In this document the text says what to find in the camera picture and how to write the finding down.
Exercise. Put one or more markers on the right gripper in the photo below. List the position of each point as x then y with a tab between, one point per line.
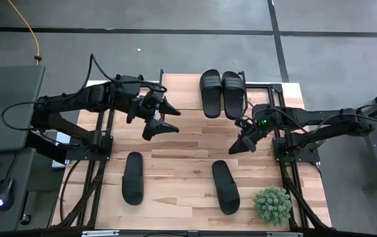
250	127

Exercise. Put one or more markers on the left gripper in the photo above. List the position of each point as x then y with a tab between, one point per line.
149	105

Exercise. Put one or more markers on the black rubber slide sandal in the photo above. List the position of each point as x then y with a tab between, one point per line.
226	187
233	95
210	95
132	179

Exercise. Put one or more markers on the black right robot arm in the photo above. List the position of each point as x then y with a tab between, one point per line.
323	123

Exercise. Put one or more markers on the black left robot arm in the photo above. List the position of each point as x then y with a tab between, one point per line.
99	93

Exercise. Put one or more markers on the wooden shelf with black legs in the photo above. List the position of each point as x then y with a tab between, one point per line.
185	87

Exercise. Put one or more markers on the large green artificial plant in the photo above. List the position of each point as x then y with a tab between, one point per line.
272	205

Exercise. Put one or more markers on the grey computer desk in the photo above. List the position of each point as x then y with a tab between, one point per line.
20	171

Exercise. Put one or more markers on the grey side table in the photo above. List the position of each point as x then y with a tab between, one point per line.
7	98

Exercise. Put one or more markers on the black round knob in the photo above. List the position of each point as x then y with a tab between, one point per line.
25	219

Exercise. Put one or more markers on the black computer mouse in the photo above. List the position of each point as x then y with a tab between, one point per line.
4	194

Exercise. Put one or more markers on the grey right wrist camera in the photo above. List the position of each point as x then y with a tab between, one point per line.
249	143

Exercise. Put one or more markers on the black aluminium frame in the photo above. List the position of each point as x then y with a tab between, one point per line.
261	86

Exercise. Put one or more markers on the silver metal bracket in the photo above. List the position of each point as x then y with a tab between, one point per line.
284	234
100	233

